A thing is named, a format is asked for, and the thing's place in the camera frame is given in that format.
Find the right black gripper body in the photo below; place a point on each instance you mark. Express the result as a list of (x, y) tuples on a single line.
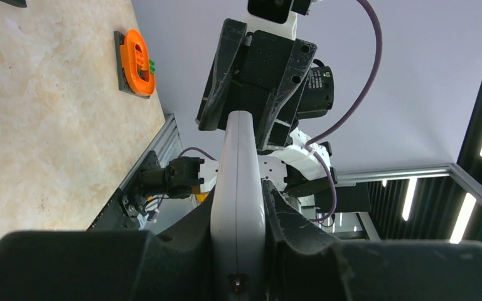
[(261, 73)]

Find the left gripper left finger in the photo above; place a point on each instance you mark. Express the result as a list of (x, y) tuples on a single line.
[(175, 264)]

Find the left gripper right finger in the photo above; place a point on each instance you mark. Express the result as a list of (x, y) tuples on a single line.
[(306, 263)]

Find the white remote control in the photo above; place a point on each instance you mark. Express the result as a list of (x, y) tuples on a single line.
[(237, 220)]

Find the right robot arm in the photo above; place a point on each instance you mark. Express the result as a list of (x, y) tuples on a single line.
[(307, 162)]

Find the orange tape roll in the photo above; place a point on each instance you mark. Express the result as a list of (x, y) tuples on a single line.
[(136, 64)]

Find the ceiling light strips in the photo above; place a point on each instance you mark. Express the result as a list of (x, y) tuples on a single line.
[(437, 201)]

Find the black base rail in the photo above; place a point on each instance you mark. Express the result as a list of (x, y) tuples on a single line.
[(123, 207)]

